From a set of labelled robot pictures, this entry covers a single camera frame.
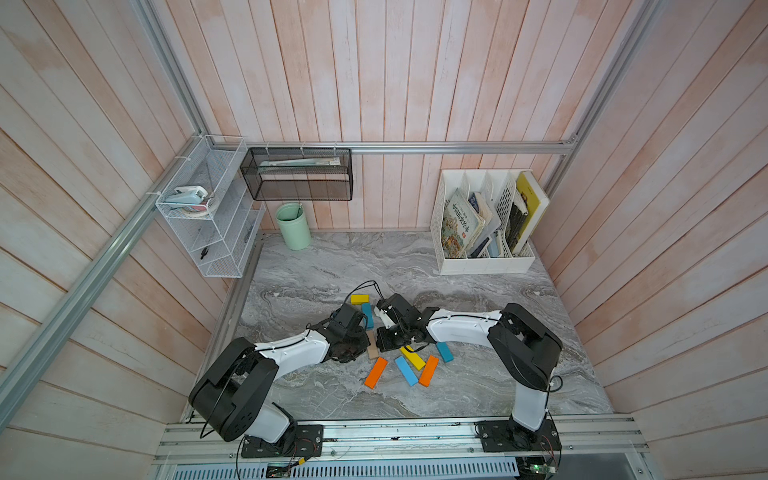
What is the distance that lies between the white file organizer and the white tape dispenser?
0.73 meters

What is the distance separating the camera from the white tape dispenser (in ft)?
2.30

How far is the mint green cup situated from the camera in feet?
3.53
